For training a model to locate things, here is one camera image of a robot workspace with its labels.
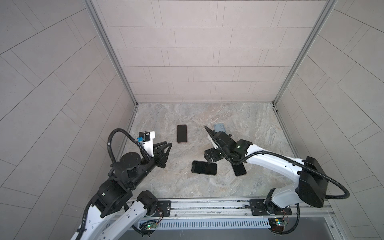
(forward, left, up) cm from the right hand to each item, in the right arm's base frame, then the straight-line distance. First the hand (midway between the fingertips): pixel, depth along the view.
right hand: (209, 155), depth 80 cm
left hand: (-5, +16, +22) cm, 27 cm away
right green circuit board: (-31, -29, -11) cm, 44 cm away
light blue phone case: (+25, -10, -8) cm, 28 cm away
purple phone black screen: (+21, +16, -8) cm, 28 cm away
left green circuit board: (-28, +28, -5) cm, 40 cm away
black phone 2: (-5, -17, -11) cm, 21 cm away
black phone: (-6, +3, -2) cm, 7 cm away
